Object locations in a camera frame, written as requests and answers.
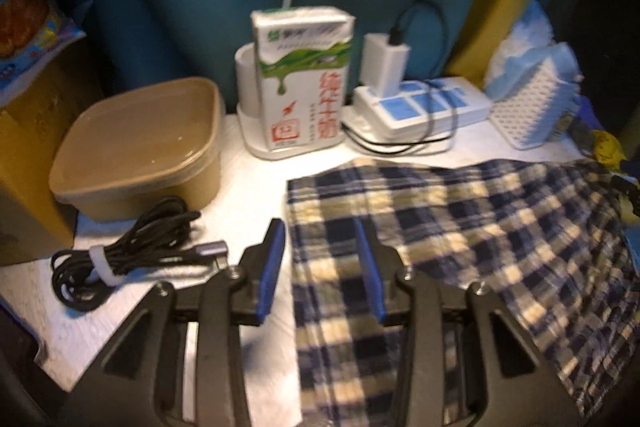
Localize blue cream plaid pants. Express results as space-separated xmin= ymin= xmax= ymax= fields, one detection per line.
xmin=285 ymin=158 xmax=640 ymax=427

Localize white charger plug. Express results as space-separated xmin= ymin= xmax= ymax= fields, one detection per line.
xmin=361 ymin=33 xmax=412 ymax=98

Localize white desk lamp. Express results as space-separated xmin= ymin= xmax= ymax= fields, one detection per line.
xmin=235 ymin=0 xmax=351 ymax=160

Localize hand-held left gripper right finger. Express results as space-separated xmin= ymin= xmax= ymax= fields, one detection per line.
xmin=354 ymin=222 xmax=583 ymax=427

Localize white blue power strip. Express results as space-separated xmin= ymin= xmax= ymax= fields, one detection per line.
xmin=340 ymin=77 xmax=493 ymax=142

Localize bundled black cable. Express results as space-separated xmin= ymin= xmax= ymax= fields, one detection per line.
xmin=51 ymin=196 xmax=230 ymax=308

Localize brown lidded food container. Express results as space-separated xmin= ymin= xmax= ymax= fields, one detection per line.
xmin=48 ymin=77 xmax=227 ymax=223

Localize green white milk carton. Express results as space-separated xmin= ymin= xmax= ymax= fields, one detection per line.
xmin=250 ymin=5 xmax=357 ymax=152

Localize white charger with black cable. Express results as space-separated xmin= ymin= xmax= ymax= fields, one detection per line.
xmin=341 ymin=0 xmax=460 ymax=155

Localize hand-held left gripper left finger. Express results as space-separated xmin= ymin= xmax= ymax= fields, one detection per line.
xmin=67 ymin=218 xmax=287 ymax=427

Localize yellow plastic bag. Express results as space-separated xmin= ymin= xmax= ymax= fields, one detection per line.
xmin=570 ymin=119 xmax=640 ymax=223

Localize white perforated basket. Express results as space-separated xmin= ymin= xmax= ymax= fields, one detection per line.
xmin=487 ymin=56 xmax=581 ymax=151

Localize light blue plastic bag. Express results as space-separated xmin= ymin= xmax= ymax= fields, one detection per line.
xmin=482 ymin=0 xmax=583 ymax=100

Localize brown cardboard box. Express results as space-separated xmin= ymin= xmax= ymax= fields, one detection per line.
xmin=0 ymin=42 xmax=103 ymax=267

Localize blue orange snack bag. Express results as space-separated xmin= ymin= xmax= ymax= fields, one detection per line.
xmin=0 ymin=0 xmax=87 ymax=108

